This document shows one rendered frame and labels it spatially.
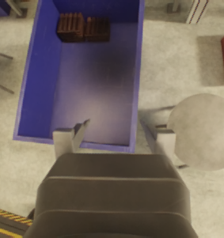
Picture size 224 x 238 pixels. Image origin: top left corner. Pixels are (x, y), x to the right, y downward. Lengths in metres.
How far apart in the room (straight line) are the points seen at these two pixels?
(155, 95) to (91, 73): 0.38
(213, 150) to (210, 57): 0.58
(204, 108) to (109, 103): 0.38
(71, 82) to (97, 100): 0.15
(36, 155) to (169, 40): 1.04
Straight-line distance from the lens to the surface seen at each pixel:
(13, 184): 1.20
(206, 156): 0.72
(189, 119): 0.71
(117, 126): 0.70
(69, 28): 0.82
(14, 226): 0.82
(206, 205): 1.04
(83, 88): 0.77
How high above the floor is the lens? 0.92
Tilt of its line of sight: 79 degrees down
